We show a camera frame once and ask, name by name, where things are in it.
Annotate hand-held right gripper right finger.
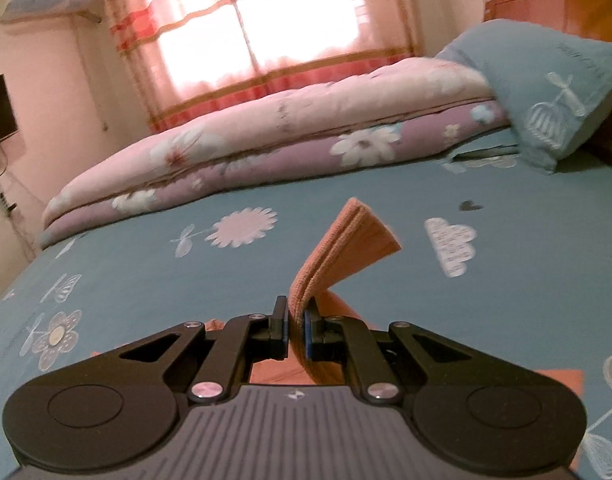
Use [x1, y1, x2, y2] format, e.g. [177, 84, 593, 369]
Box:
[303, 296, 474, 407]

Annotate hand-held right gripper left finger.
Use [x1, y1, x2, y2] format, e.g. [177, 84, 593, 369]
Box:
[118, 296, 289, 406]

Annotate orange striped knit sweater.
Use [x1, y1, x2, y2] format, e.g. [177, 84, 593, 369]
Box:
[93, 197, 584, 391]

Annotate folded pink purple floral quilt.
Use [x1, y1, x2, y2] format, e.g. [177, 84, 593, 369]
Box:
[40, 55, 512, 248]

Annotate flat blue pillow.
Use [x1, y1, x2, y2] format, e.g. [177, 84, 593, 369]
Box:
[441, 140, 522, 163]

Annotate pink checked curtain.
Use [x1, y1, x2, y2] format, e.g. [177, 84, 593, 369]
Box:
[93, 0, 427, 133]

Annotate blue printed pillow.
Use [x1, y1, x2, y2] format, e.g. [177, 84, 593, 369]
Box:
[433, 19, 612, 176]

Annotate white air conditioner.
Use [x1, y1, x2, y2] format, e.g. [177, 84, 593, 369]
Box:
[0, 0, 103, 25]

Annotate wooden headboard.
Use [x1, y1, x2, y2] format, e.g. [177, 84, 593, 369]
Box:
[483, 0, 612, 181]

